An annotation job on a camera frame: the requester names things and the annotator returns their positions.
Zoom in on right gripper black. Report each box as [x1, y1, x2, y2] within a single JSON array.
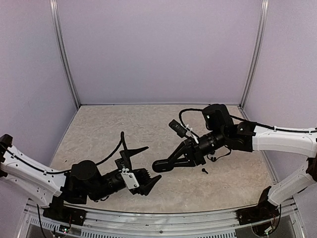
[[167, 127, 227, 167]]

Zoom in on black earbud charging case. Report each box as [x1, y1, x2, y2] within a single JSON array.
[[152, 159, 174, 173]]

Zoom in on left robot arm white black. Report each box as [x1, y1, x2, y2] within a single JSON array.
[[0, 132, 161, 221]]

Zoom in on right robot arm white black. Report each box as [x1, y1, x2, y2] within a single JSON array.
[[166, 104, 317, 220]]

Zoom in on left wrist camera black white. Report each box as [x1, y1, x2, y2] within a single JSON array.
[[121, 168, 139, 190]]

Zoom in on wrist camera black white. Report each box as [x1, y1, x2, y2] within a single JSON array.
[[168, 119, 199, 144], [121, 168, 139, 190]]

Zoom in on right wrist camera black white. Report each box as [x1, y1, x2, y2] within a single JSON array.
[[168, 119, 199, 144]]

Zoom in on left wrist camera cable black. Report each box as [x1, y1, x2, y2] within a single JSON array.
[[94, 131, 132, 167]]

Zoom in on wrist camera cable black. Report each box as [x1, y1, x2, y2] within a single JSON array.
[[94, 131, 132, 167], [178, 105, 317, 133]]

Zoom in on right wrist camera cable black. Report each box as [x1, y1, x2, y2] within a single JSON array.
[[178, 105, 317, 133]]

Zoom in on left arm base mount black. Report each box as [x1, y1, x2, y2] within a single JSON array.
[[43, 207, 87, 226]]

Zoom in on front aluminium rail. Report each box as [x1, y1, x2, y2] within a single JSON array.
[[23, 195, 304, 238]]

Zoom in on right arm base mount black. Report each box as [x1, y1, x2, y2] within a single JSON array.
[[236, 206, 279, 225]]

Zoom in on right aluminium frame post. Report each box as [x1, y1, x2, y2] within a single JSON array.
[[239, 0, 269, 111]]

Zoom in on aluminium frame post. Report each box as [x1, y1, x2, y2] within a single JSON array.
[[50, 0, 81, 110], [239, 0, 269, 111]]

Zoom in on left aluminium frame post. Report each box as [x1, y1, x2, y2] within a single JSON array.
[[50, 0, 81, 110]]

